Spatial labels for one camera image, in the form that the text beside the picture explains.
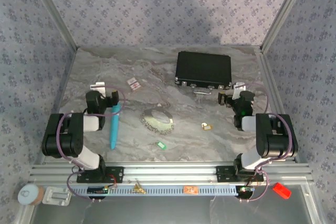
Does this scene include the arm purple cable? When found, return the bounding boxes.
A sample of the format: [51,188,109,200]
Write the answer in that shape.
[240,82,293,204]
[58,87,127,202]

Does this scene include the red plastic block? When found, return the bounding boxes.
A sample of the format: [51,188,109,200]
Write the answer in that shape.
[272,182,292,199]

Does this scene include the turquoise plastic pen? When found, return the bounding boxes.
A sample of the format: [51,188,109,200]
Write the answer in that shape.
[109,102,122,151]

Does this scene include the grey metal bracket plate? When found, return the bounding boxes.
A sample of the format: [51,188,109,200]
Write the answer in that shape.
[42,186,72,206]

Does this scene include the gold triangular piece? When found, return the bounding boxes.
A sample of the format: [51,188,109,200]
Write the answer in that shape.
[132,183,146,195]

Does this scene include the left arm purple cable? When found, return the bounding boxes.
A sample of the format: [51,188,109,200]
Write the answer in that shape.
[58,87,127,202]

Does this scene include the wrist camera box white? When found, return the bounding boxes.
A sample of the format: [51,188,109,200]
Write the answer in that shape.
[232,82,247,95]
[90,81,107,96]

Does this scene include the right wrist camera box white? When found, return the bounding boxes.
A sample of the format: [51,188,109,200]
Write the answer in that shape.
[232,82,247,95]

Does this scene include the aluminium side rail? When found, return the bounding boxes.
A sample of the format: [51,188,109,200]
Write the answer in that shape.
[41,47,79,163]
[256,47,300,163]

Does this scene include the slotted grey cable duct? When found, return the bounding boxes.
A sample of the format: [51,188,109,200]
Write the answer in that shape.
[69,185,240,196]

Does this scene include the orange sticker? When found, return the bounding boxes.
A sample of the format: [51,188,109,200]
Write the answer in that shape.
[183,185,199,195]

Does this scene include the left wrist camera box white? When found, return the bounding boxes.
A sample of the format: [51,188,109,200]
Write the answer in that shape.
[90,81,107,96]

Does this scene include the aluminium frame post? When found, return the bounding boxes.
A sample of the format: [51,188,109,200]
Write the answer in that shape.
[26,0,79,51]
[259,0,312,52]

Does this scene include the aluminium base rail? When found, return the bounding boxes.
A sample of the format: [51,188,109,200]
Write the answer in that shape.
[28,161,314,186]

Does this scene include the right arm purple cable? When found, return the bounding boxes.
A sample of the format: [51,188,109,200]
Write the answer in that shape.
[240,82,293,204]

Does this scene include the silver keyring plate with rings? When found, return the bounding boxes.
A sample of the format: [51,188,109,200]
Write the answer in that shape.
[139,108,175,135]

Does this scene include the small red white card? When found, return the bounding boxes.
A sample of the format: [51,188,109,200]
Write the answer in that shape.
[127,76,142,91]

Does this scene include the black aluminium case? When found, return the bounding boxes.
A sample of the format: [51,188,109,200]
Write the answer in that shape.
[174,51,233,95]

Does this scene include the white tape roll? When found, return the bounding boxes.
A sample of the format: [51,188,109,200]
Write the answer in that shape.
[17,184,44,206]

